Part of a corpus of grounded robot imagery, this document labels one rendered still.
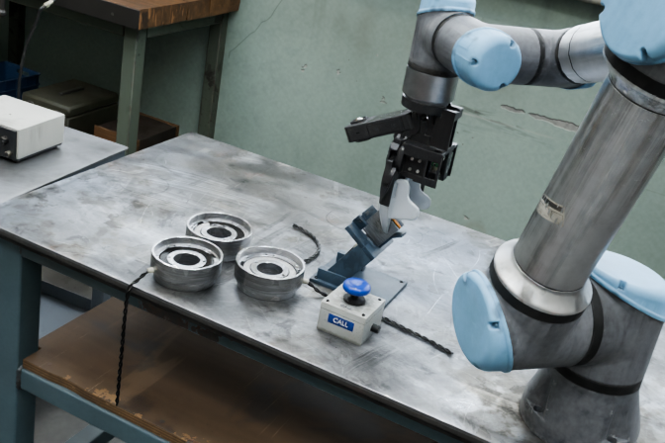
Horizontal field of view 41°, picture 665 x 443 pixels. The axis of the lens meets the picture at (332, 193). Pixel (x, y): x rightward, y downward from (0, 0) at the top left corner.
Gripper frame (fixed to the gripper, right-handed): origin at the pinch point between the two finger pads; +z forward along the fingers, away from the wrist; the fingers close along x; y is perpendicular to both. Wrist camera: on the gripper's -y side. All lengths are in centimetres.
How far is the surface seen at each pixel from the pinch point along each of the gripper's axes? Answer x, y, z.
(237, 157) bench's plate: 31, -44, 12
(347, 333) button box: -16.8, 3.2, 10.8
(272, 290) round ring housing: -15.2, -10.0, 9.7
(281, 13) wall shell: 151, -100, 9
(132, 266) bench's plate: -19.9, -31.3, 12.0
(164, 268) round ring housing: -22.3, -24.0, 8.6
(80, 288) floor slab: 78, -118, 92
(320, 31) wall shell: 151, -84, 11
